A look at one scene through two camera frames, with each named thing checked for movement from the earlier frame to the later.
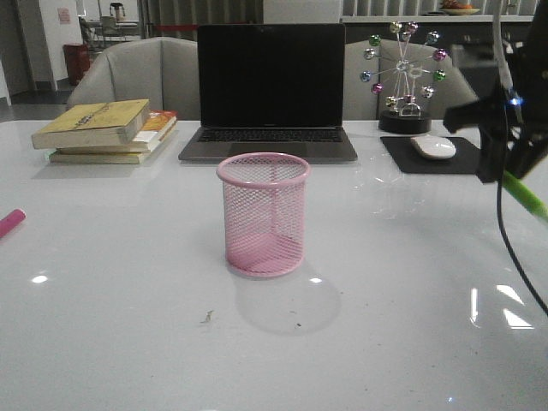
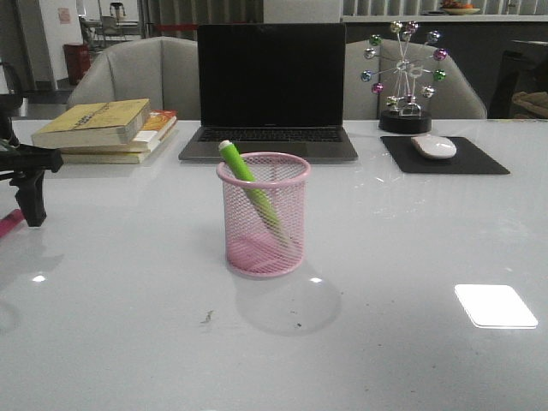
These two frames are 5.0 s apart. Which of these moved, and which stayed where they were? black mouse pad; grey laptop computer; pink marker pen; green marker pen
Moved: green marker pen
Stayed: pink marker pen; black mouse pad; grey laptop computer
